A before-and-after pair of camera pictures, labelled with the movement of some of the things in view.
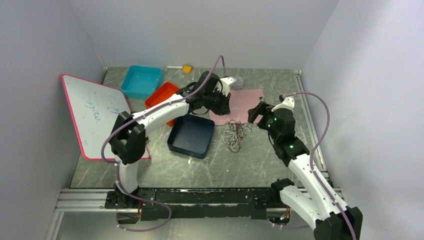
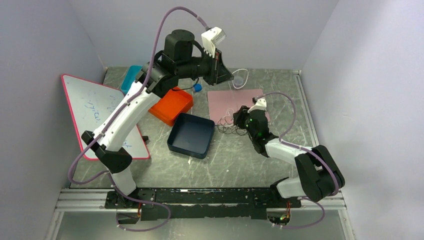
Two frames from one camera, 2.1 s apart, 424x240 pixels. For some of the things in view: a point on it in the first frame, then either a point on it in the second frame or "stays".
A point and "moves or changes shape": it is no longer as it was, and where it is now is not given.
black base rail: x=197 y=204 stays
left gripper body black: x=216 y=101 to x=208 y=68
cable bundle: x=233 y=132 moves or changes shape
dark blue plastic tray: x=191 y=135 stays
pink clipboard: x=241 y=101 stays
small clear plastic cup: x=239 y=83 stays
